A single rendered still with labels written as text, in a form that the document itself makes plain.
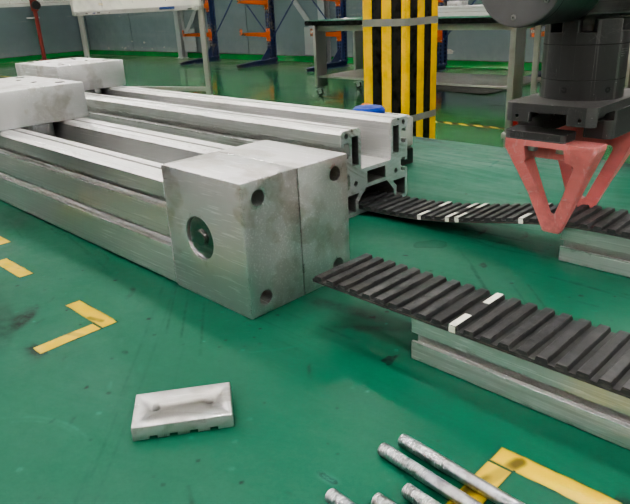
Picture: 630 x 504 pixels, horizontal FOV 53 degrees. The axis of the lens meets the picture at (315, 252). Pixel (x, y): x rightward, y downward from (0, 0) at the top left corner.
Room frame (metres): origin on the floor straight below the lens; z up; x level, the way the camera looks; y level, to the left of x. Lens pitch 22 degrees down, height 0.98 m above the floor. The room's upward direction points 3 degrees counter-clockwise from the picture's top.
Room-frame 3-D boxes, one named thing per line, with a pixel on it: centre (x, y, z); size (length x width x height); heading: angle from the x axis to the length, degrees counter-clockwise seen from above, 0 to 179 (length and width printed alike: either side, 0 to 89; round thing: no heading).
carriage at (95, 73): (1.08, 0.39, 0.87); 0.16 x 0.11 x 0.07; 44
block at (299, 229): (0.45, 0.03, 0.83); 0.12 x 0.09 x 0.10; 134
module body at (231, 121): (0.90, 0.21, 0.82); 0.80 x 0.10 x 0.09; 44
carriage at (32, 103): (0.76, 0.35, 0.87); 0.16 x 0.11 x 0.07; 44
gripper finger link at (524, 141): (0.46, -0.19, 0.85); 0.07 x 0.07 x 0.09; 44
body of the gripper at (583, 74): (0.47, -0.20, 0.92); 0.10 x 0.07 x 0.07; 134
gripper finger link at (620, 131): (0.48, -0.21, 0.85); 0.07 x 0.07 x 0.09; 44
